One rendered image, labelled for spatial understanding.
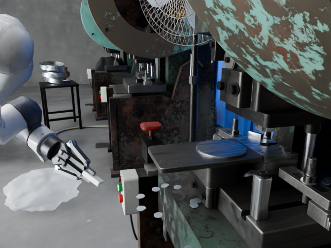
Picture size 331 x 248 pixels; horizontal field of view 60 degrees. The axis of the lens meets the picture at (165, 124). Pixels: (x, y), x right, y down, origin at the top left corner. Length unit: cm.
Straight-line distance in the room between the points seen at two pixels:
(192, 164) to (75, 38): 668
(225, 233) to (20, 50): 56
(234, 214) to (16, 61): 55
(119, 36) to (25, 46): 132
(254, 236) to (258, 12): 46
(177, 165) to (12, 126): 56
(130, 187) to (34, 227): 107
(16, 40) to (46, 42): 660
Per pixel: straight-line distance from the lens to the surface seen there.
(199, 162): 65
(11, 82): 84
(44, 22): 725
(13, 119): 99
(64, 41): 722
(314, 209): 65
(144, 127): 97
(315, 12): 20
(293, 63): 26
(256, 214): 61
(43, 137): 103
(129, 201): 95
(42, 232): 186
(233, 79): 67
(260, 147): 76
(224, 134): 94
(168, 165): 63
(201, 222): 69
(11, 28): 66
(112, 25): 193
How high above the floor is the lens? 104
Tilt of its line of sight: 16 degrees down
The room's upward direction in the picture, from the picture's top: straight up
